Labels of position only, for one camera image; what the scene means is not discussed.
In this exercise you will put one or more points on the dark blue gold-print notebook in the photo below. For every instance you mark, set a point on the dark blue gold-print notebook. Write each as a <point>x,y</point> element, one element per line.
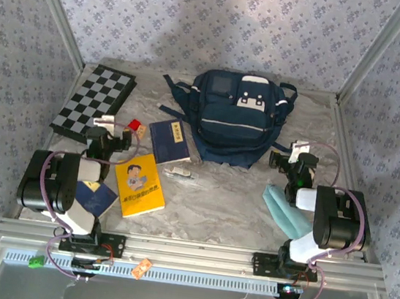
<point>95,198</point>

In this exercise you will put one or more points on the aluminium frame post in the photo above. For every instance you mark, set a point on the aluminium frame post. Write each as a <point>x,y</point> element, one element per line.
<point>55,12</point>
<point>377,51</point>

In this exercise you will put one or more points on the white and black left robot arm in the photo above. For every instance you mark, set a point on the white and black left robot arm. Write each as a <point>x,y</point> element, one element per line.
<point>66,183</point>

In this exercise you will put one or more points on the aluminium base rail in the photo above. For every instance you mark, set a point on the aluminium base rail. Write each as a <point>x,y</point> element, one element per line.
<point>186,254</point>

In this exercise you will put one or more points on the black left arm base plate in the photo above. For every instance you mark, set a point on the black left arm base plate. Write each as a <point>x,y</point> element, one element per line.
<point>113,245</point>

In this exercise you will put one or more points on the light blue fabric pouch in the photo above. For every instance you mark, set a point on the light blue fabric pouch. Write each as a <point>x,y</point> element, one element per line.
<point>284,212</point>

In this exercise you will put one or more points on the green plug connector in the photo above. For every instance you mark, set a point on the green plug connector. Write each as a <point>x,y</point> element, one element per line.
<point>36,262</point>

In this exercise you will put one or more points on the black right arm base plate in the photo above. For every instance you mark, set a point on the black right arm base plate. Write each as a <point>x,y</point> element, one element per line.
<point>262,264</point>

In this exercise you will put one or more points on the small green circuit board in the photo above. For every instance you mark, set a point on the small green circuit board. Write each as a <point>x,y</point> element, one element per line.
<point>291,289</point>

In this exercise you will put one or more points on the small orange block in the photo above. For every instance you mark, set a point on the small orange block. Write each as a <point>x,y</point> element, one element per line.
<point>142,131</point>

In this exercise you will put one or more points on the small red cube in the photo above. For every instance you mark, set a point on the small red cube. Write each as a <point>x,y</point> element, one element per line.
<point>135,124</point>

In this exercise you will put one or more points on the clear plastic compass case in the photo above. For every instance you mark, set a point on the clear plastic compass case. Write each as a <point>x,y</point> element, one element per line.
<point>181,174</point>

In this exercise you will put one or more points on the yellow cartoon cover book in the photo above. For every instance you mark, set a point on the yellow cartoon cover book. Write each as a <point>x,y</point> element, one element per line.
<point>139,189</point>

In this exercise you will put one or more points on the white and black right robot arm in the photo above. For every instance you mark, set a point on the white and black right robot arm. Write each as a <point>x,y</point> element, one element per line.
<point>338,219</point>

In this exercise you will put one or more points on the orange paper tag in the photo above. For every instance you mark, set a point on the orange paper tag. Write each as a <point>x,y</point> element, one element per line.
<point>141,269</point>

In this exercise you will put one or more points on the navy book with beige label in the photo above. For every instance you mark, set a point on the navy book with beige label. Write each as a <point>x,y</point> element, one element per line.
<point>169,143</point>

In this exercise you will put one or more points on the navy blue backpack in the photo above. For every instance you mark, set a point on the navy blue backpack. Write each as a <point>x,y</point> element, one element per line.
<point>233,124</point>

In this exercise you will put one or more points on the aluminium table side rail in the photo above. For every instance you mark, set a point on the aluminium table side rail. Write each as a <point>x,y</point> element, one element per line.
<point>348,169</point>

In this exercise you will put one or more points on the black and grey chessboard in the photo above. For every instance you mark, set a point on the black and grey chessboard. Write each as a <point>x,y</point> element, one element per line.
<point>92,102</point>

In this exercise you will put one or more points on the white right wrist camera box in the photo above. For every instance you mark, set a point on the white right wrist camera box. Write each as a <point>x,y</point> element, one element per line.
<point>298,150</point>

